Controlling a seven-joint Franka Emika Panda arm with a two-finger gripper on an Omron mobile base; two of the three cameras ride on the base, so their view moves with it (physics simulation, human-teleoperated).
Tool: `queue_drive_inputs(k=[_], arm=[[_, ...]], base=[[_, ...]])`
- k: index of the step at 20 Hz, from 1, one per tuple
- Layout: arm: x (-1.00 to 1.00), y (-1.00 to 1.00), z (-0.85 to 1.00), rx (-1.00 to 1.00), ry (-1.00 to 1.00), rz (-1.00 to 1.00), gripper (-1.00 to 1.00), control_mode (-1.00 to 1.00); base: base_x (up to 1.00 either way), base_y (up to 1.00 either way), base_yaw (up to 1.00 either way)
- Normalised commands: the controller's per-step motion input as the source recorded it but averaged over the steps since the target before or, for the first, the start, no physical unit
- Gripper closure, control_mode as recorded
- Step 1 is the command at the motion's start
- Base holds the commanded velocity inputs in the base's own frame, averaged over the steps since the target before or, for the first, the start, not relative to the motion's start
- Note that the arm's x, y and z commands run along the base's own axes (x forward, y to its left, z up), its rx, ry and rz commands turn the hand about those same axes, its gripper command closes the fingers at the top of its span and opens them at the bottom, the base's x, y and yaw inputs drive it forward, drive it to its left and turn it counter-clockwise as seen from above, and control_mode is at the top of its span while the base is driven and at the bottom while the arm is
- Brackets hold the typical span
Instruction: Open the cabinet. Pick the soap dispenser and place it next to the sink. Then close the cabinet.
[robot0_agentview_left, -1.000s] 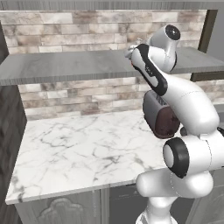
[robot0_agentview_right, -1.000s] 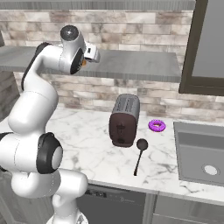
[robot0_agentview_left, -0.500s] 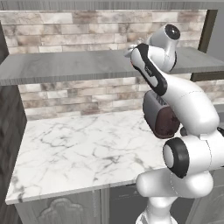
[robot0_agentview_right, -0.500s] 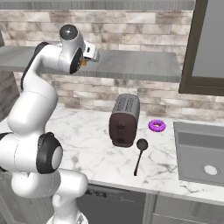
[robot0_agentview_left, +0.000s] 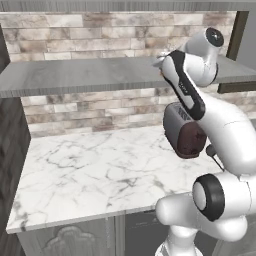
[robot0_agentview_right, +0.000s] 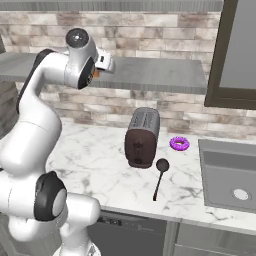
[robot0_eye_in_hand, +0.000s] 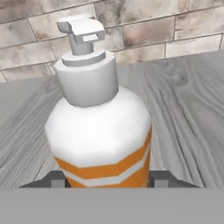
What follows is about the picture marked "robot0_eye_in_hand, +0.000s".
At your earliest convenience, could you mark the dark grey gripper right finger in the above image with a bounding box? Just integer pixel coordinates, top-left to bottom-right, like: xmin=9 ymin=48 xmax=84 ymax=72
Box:
xmin=148 ymin=170 xmax=202 ymax=189

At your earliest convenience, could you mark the white and orange soap dispenser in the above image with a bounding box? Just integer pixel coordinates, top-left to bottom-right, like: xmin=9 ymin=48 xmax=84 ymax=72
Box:
xmin=44 ymin=16 xmax=153 ymax=189

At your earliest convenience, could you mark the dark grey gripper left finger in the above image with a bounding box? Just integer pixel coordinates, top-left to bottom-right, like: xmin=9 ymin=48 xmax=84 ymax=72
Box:
xmin=18 ymin=170 xmax=72 ymax=189

